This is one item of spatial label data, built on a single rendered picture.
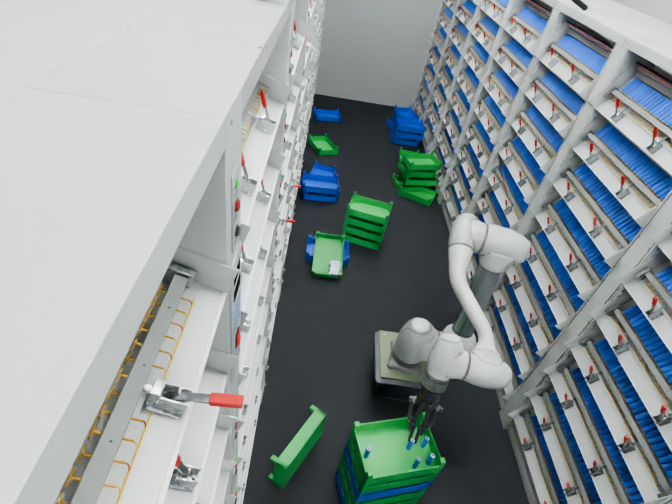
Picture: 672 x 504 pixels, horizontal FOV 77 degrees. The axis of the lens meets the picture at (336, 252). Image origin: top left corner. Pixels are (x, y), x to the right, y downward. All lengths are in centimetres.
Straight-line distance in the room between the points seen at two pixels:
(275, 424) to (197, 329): 169
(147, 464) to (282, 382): 188
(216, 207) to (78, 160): 18
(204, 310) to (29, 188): 29
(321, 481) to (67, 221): 191
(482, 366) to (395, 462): 50
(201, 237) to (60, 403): 36
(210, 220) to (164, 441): 25
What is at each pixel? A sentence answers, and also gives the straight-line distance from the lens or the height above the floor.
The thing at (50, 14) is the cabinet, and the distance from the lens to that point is 80.
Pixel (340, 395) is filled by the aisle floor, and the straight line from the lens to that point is 235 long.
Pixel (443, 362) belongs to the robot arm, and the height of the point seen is 81.
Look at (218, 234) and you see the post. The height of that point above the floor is 163.
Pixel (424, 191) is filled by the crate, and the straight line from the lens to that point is 405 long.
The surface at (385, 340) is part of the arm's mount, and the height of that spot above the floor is 21.
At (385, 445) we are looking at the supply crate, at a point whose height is 40.
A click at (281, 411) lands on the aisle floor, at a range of 227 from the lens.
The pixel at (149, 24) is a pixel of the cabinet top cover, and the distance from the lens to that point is 78.
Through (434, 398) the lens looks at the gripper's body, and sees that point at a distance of 165.
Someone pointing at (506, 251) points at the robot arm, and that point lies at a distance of 185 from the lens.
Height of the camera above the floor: 198
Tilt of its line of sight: 40 degrees down
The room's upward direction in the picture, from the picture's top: 11 degrees clockwise
